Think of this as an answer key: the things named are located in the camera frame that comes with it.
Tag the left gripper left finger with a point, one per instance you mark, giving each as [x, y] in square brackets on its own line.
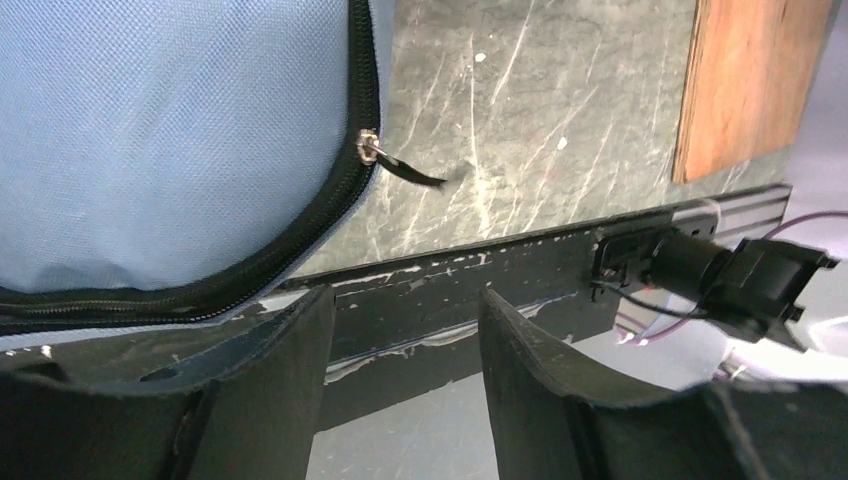
[247, 408]

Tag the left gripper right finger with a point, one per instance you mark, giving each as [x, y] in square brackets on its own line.
[556, 413]

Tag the blue grey backpack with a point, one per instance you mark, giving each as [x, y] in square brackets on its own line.
[171, 162]

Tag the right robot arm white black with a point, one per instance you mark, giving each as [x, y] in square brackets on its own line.
[765, 294]

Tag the brown wooden board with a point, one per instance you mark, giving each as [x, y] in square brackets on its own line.
[750, 68]

